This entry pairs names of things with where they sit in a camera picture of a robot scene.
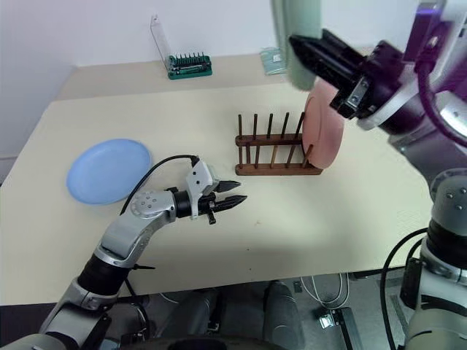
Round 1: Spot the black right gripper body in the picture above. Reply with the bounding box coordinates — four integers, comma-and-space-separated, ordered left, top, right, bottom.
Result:
329, 41, 406, 120

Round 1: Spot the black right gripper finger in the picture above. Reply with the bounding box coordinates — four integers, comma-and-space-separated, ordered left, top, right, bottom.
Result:
289, 34, 363, 89
320, 28, 368, 66

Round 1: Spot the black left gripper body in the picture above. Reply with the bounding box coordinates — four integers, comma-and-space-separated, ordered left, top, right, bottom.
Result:
198, 175, 222, 226

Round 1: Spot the green plate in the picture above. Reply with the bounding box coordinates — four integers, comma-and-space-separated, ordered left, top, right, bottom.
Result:
270, 0, 324, 91

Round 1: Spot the wooden dish rack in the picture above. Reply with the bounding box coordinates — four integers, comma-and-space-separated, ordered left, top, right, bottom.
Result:
234, 112, 324, 177

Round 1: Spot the pink plate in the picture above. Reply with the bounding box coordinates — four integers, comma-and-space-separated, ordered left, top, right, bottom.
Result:
301, 80, 346, 171

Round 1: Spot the blue plate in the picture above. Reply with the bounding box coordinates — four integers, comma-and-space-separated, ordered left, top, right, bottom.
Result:
65, 137, 153, 207

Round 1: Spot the dark rounded shape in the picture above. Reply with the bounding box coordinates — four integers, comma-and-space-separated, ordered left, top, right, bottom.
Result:
262, 281, 306, 347

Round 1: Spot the green screwdriver bit set case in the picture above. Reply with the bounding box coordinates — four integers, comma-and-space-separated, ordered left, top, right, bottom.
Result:
150, 14, 214, 80

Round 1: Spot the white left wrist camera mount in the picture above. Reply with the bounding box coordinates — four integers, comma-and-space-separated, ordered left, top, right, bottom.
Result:
185, 160, 216, 221

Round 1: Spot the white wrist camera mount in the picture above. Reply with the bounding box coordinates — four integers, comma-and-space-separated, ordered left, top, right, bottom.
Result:
357, 0, 464, 131
185, 160, 216, 221

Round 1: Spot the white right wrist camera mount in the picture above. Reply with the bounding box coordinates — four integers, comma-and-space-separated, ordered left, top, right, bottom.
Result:
357, 0, 464, 131

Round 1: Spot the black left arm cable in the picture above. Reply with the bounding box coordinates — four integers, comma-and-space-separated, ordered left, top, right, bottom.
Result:
120, 155, 201, 217

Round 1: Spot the white cable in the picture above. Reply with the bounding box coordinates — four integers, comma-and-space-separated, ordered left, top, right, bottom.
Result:
300, 273, 346, 306

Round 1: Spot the black metal floor bracket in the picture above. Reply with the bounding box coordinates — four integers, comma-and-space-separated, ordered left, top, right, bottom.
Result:
314, 306, 363, 350

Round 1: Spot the black rectangular cable module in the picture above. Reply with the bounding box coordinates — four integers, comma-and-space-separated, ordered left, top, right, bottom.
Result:
399, 256, 426, 309

